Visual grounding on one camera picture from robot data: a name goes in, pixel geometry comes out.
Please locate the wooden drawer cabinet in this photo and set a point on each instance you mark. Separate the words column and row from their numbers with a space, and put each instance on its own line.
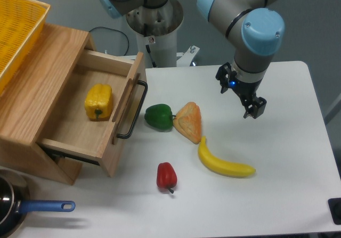
column 31, row 95

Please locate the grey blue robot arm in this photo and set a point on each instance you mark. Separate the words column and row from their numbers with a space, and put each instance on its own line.
column 255, row 31

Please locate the white metal bracket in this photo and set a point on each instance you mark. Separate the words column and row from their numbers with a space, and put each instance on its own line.
column 187, row 59

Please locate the wooden top drawer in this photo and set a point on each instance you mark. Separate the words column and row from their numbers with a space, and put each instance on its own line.
column 71, row 132

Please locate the orange sandwich toy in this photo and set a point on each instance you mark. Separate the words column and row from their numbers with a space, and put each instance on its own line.
column 188, row 122

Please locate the blue handled frying pan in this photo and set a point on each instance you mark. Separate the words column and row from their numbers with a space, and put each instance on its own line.
column 16, row 202

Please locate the yellow bell pepper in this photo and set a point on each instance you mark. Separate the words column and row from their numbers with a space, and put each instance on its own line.
column 98, row 103

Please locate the yellow banana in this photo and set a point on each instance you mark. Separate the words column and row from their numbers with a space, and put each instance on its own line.
column 220, row 166

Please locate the black corner device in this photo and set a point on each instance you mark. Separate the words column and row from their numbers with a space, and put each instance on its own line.
column 335, row 209

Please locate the yellow plastic basket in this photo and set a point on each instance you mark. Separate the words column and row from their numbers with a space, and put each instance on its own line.
column 21, row 24

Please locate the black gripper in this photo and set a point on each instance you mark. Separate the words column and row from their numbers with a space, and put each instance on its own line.
column 245, row 85

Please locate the green bell pepper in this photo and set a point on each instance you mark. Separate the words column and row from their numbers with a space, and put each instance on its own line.
column 159, row 117

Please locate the red bell pepper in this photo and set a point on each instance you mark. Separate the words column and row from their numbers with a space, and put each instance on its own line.
column 166, row 177

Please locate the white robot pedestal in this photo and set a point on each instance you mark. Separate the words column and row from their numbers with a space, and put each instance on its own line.
column 156, row 32

